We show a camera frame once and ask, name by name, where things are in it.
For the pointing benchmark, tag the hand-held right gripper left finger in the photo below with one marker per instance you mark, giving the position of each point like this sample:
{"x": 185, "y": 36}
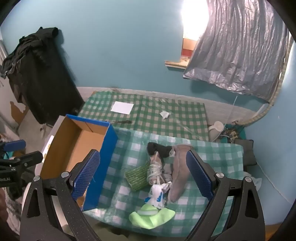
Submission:
{"x": 86, "y": 175}

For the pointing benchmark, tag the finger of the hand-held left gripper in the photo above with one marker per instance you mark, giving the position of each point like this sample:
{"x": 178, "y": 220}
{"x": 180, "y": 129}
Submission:
{"x": 15, "y": 144}
{"x": 29, "y": 159}

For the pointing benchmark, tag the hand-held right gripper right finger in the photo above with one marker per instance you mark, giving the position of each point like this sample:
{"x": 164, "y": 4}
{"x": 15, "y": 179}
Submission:
{"x": 200, "y": 176}

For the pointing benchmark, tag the long grey sock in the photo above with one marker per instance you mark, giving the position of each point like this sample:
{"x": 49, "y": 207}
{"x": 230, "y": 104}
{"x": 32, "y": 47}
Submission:
{"x": 179, "y": 176}

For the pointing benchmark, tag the blue cardboard box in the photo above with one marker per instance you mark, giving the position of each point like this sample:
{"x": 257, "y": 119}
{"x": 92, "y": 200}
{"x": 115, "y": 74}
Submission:
{"x": 69, "y": 148}

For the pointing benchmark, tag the small grey sock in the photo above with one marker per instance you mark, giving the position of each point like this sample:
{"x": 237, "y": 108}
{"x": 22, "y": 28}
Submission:
{"x": 167, "y": 173}

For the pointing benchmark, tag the white grey knotted rag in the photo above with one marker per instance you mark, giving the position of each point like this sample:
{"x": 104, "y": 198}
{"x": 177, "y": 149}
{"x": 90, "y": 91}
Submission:
{"x": 154, "y": 171}

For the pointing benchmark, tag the white blue printed plastic bag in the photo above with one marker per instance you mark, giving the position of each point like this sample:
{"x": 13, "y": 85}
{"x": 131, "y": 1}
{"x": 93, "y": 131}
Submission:
{"x": 157, "y": 194}

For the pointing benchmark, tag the green sparkly scouring cloth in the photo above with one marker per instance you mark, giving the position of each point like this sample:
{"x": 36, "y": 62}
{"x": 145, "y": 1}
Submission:
{"x": 137, "y": 178}

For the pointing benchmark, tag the black sock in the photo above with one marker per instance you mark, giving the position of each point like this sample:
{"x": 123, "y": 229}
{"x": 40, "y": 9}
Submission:
{"x": 155, "y": 148}

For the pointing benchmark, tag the lime green cloth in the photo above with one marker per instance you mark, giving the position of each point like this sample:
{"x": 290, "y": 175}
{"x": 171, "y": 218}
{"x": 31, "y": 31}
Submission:
{"x": 150, "y": 217}

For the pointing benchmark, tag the light green checked tablecloth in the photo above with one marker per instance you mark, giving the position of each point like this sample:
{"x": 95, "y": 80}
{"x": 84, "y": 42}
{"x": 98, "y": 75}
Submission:
{"x": 129, "y": 166}

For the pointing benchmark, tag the white kettle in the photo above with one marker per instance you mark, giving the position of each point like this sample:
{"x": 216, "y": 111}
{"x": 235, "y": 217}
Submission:
{"x": 216, "y": 129}

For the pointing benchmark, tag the black cushion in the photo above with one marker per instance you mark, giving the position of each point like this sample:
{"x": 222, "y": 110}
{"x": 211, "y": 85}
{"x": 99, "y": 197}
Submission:
{"x": 248, "y": 153}

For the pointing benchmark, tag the patterned teal cloth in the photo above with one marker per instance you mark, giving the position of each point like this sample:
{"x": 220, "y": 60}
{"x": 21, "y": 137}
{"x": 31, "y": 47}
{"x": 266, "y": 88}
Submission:
{"x": 234, "y": 134}

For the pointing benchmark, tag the olive green trousers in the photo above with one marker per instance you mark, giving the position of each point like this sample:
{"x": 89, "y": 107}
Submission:
{"x": 108, "y": 234}

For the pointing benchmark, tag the dark thin stick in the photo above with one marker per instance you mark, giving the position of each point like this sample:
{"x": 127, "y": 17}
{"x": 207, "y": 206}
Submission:
{"x": 123, "y": 122}

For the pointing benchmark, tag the crumpled white tissue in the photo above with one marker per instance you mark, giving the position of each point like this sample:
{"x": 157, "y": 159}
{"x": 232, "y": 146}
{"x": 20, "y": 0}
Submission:
{"x": 165, "y": 114}

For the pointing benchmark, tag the grey mattress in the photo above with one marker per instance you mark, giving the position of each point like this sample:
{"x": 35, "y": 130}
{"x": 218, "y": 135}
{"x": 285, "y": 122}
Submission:
{"x": 231, "y": 111}

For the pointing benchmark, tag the black hanging garments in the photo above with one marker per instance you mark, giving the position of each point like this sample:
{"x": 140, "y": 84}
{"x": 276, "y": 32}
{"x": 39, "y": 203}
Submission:
{"x": 41, "y": 76}

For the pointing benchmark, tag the white paper sheet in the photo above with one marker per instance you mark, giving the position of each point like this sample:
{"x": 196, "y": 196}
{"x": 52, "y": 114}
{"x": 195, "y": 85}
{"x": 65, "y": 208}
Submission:
{"x": 122, "y": 107}

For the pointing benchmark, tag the dark green checked cloth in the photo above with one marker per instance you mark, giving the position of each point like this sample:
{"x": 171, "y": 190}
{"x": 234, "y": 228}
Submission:
{"x": 148, "y": 115}

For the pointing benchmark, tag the patterned fabric strip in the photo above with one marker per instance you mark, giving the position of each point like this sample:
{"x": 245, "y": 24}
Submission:
{"x": 281, "y": 81}

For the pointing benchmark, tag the grey crinkled curtain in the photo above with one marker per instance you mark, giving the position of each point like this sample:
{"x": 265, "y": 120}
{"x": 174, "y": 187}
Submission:
{"x": 235, "y": 46}

